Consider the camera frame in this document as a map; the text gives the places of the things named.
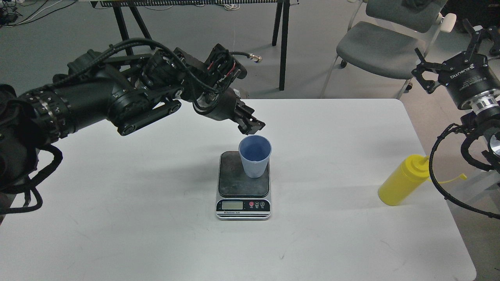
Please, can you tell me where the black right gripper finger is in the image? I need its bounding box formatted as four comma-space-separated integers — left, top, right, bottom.
462, 18, 500, 59
411, 48, 448, 94

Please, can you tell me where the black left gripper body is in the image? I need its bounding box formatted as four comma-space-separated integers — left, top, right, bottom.
193, 88, 244, 122

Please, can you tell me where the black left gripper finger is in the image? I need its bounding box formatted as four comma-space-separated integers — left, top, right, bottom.
234, 116, 258, 135
234, 101, 266, 130

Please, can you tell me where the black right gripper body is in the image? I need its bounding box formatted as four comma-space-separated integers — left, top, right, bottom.
439, 53, 500, 110

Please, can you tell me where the blue ribbed plastic cup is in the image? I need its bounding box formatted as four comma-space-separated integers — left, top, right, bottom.
238, 135, 272, 178

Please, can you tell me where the yellow squeeze bottle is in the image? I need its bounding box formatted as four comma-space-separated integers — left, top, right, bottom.
377, 155, 467, 206

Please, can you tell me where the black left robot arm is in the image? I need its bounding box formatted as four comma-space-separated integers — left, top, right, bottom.
0, 38, 265, 216

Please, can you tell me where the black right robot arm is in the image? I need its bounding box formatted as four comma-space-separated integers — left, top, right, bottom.
411, 19, 500, 219

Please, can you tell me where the digital kitchen scale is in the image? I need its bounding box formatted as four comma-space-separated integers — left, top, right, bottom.
215, 151, 271, 221

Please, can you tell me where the grey office chair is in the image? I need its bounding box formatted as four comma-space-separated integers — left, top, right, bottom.
336, 0, 457, 99

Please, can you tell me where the black trestle table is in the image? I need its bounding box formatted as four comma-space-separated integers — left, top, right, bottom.
90, 0, 292, 91

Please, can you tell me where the floor cables bundle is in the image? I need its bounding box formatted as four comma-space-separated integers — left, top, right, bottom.
0, 0, 75, 28

